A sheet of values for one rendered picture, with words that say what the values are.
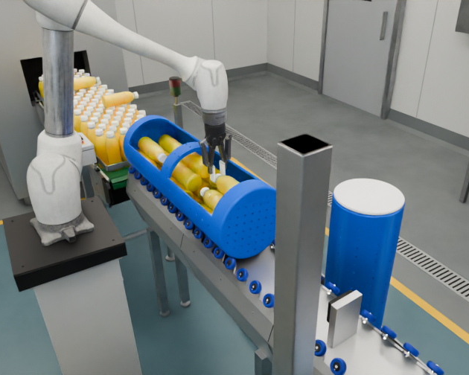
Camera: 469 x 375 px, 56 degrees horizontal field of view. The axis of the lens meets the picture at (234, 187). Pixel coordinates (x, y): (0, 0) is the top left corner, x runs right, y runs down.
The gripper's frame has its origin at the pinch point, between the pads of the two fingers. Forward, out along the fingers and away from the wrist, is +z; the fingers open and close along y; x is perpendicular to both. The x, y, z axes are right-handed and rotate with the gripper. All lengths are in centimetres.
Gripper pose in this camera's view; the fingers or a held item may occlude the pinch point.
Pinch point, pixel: (217, 171)
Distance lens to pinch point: 168.0
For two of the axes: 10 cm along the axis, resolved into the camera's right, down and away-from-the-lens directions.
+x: -5.5, -4.0, 7.3
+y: 8.3, -3.0, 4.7
